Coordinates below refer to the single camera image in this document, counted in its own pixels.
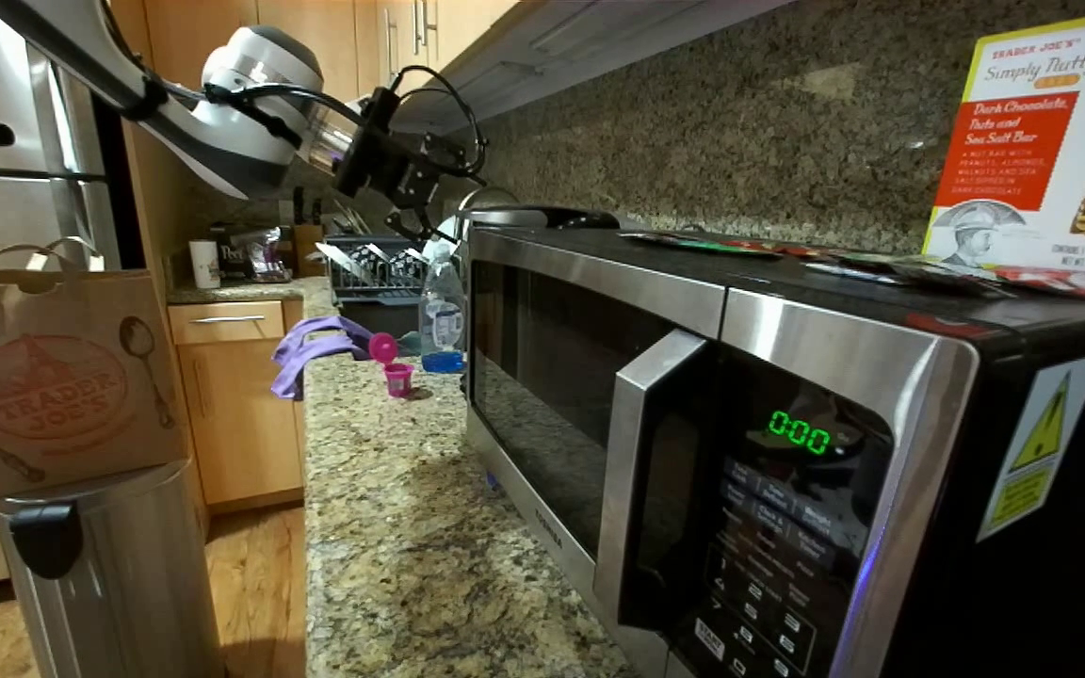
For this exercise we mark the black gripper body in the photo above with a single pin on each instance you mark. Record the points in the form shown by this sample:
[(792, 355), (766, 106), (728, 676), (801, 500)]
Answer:
[(405, 174)]

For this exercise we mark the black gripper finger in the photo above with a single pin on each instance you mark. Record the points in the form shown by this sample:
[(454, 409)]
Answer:
[(447, 228)]

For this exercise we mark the clear plastic water bottle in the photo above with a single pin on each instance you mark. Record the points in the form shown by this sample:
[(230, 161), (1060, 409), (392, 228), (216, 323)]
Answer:
[(443, 323)]

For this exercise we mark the dish rack with dishes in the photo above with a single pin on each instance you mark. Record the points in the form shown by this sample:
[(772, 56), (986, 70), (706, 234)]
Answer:
[(375, 271)]

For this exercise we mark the wooden upper cabinets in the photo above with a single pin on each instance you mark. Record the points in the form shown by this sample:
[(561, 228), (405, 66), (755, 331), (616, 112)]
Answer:
[(358, 45)]

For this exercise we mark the pink plastic cup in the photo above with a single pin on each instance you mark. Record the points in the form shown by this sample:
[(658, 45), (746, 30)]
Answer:
[(398, 375)]

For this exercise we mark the purple cloth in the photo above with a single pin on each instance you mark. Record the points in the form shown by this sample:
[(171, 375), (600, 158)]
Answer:
[(305, 342)]

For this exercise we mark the wooden lower cabinet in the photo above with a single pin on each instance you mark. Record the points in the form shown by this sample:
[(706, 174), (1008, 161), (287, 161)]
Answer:
[(241, 436)]

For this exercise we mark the stainless steel refrigerator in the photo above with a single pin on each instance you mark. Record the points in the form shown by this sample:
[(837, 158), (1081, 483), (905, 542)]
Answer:
[(63, 161)]

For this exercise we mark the flat packets on microwave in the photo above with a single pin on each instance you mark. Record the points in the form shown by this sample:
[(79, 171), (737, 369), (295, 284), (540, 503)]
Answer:
[(876, 271)]

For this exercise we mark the brown paper grocery bag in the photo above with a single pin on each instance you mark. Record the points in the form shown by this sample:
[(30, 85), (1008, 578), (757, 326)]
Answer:
[(84, 370)]

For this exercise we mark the stainless steel microwave oven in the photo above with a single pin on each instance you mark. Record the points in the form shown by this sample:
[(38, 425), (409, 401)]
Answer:
[(755, 470)]

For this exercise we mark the stainless steel trash can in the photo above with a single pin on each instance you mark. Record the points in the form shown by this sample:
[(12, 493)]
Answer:
[(115, 578)]

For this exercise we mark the Trader Joe's snack box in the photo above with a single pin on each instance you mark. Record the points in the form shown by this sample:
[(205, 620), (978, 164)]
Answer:
[(1011, 189)]

